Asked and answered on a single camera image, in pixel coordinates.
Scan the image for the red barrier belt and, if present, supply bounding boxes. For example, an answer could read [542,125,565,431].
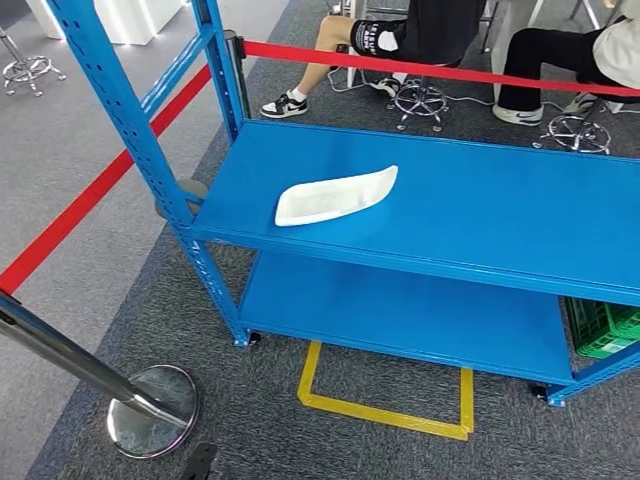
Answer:
[243,39,640,99]
[0,64,213,296]

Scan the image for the blue metal shelf rack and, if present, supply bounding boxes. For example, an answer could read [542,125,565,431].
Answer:
[47,0,640,409]

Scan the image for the white floor cable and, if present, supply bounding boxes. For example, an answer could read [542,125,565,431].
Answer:
[327,66,566,114]

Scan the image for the white display plinth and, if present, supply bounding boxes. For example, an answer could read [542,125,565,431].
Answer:
[25,0,187,47]

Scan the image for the grey metal bracket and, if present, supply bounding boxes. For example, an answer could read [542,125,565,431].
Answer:
[179,442,220,480]

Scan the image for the person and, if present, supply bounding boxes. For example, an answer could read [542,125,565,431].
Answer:
[492,0,640,127]
[260,0,487,121]

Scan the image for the white curved plastic car part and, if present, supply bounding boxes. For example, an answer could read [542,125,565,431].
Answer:
[273,164,399,229]

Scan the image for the green plastic crate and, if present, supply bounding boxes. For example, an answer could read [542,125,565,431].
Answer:
[565,297,640,361]

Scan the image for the white desk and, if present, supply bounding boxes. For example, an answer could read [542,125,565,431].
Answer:
[341,0,370,89]
[491,0,547,102]

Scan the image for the black stool with chrome base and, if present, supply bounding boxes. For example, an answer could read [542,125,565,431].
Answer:
[387,76,450,133]
[532,99,614,156]

